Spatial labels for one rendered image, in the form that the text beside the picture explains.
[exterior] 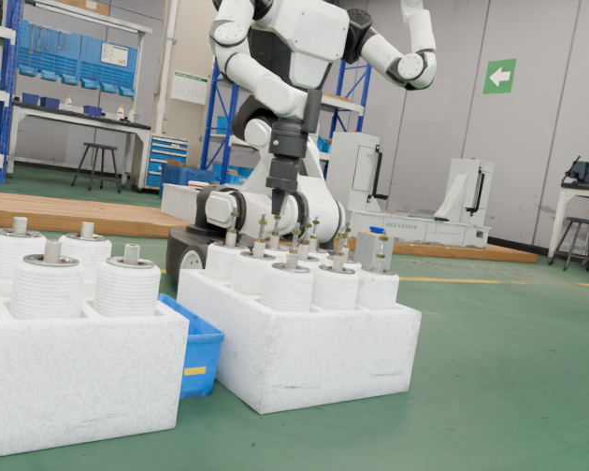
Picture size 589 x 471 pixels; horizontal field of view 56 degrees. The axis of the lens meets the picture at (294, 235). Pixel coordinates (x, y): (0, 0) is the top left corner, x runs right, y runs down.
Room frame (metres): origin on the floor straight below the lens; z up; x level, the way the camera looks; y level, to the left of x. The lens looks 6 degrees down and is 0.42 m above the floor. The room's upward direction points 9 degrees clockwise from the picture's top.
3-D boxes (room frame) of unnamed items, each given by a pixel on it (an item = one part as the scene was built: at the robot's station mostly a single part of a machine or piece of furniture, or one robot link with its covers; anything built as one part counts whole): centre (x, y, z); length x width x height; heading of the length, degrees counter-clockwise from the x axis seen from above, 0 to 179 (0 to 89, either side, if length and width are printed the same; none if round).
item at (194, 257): (1.57, 0.25, 0.10); 0.20 x 0.05 x 0.20; 35
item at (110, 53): (6.70, 2.40, 1.54); 0.32 x 0.02 x 0.25; 125
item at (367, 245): (1.46, -0.21, 0.16); 0.07 x 0.07 x 0.31; 37
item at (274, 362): (1.23, -0.03, 0.09); 0.39 x 0.39 x 0.18; 37
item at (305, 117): (1.32, 0.03, 0.57); 0.11 x 0.11 x 0.11; 56
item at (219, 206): (1.95, 0.19, 0.28); 0.21 x 0.20 x 0.13; 35
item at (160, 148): (6.74, 1.74, 0.35); 0.59 x 0.47 x 0.69; 35
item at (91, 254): (1.06, 0.39, 0.16); 0.10 x 0.10 x 0.18
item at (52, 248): (0.80, 0.34, 0.26); 0.02 x 0.02 x 0.03
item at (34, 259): (0.80, 0.34, 0.25); 0.08 x 0.08 x 0.01
